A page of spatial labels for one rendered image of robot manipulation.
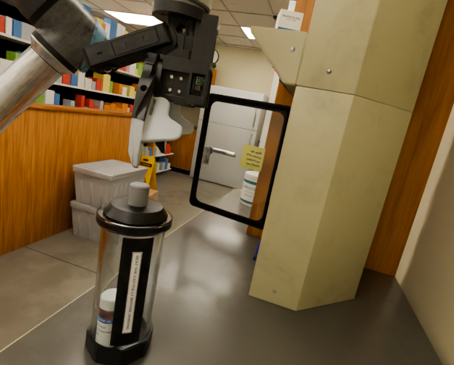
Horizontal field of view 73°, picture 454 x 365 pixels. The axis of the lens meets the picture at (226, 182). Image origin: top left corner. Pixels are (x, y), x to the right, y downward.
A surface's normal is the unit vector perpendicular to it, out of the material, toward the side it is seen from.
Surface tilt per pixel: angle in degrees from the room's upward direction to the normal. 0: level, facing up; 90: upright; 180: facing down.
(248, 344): 0
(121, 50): 87
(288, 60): 90
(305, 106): 90
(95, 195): 95
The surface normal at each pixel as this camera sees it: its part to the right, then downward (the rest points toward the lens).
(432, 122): -0.28, 0.16
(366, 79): 0.47, 0.28
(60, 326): 0.18, -0.96
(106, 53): 0.03, 0.18
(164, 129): 0.08, -0.35
